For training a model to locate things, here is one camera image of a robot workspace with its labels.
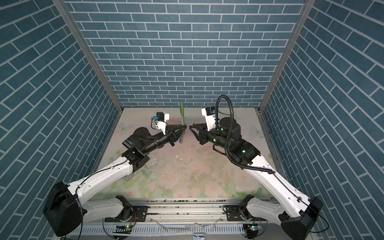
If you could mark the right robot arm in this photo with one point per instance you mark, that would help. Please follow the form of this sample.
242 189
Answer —
295 212

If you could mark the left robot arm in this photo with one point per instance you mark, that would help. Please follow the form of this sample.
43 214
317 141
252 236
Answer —
69 205

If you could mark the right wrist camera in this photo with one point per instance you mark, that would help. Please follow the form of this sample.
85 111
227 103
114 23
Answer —
210 116

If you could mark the black calculator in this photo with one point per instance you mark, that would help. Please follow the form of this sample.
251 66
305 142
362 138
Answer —
128 144

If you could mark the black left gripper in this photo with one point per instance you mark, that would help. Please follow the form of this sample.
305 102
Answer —
170 137

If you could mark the green pen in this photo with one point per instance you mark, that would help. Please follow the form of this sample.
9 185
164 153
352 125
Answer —
183 120

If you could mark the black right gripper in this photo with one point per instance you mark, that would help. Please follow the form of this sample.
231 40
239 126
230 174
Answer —
203 132

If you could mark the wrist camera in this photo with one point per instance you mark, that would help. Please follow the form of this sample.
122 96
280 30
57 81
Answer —
210 116
159 122

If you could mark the green pen cap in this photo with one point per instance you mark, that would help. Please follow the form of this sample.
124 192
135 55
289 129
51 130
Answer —
182 111

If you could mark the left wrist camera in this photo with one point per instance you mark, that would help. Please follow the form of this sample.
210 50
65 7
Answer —
159 122

